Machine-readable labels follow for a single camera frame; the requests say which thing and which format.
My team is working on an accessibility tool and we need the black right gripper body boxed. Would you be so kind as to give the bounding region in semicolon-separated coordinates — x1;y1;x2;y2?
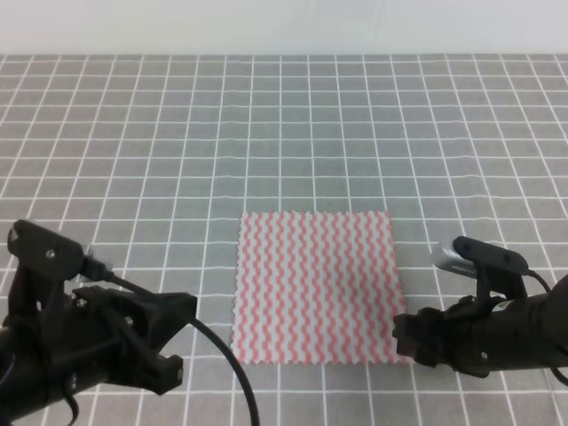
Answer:
392;296;488;377

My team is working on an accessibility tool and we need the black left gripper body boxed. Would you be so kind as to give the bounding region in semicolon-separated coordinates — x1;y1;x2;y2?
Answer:
43;286;197;395

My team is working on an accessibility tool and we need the pink white wavy towel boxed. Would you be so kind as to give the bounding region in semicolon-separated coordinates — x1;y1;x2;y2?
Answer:
232;211;406;364

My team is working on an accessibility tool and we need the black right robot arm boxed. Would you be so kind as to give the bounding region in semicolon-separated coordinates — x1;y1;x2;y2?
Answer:
392;278;567;378

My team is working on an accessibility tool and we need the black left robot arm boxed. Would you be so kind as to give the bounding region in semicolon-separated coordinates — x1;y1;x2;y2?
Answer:
1;286;197;425

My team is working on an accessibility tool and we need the black left camera cable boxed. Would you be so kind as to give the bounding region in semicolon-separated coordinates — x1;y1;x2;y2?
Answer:
95;265;261;426

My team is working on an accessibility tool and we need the black camera cable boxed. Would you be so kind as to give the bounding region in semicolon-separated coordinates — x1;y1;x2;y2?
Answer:
523;269;568;387
95;265;261;426

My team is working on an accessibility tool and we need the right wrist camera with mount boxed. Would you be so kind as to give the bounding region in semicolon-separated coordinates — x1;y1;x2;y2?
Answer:
431;236;529;304

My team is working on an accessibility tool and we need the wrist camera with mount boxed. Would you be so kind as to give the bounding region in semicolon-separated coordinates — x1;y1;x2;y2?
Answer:
7;219;112;315
431;236;529;304

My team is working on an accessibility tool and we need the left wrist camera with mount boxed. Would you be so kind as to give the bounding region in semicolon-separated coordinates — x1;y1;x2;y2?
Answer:
7;219;112;315

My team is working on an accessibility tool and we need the black right camera cable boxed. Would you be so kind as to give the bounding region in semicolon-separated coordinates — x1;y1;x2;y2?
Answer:
523;269;568;387

